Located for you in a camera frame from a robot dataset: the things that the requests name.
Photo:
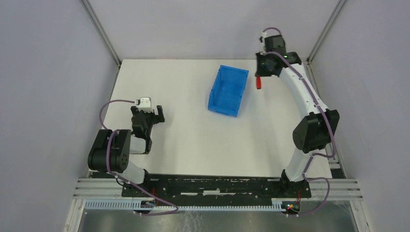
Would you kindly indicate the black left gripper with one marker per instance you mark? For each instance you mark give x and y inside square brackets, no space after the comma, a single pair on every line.
[149,117]

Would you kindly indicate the aluminium right side rail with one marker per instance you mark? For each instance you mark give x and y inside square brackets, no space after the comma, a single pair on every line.
[336,168]

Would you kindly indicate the red handled screwdriver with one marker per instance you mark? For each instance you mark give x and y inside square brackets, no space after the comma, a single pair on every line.
[258,82]

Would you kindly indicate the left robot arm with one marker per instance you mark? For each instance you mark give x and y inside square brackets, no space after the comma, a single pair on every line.
[110,152]

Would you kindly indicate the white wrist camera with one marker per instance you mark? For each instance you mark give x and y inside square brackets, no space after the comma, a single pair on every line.
[144,104]
[262,41]

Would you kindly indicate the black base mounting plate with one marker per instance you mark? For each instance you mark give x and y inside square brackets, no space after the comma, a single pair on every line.
[203,190]

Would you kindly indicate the corner aluminium post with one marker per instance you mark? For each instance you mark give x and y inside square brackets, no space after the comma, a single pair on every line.
[328,25]
[101,31]

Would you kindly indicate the aluminium front frame rail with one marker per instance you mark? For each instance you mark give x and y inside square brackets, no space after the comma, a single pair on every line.
[107,188]

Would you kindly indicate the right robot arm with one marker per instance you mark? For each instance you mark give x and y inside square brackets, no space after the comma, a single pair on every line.
[318,123]

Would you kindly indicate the white slotted cable duct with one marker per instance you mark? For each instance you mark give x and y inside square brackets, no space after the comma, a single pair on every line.
[140,205]

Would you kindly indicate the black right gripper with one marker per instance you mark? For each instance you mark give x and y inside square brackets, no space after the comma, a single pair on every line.
[264,72]

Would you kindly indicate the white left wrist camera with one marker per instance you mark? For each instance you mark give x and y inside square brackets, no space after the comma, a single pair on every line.
[144,104]

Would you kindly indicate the left corner aluminium post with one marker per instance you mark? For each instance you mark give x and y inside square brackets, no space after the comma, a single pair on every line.
[101,31]

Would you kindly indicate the right corner aluminium post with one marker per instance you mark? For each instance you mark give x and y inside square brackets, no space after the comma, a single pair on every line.
[328,25]

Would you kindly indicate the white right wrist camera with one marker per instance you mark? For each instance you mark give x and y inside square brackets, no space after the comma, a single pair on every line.
[262,41]

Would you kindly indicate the blue plastic storage bin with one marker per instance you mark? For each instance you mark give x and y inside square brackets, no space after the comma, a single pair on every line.
[226,94]

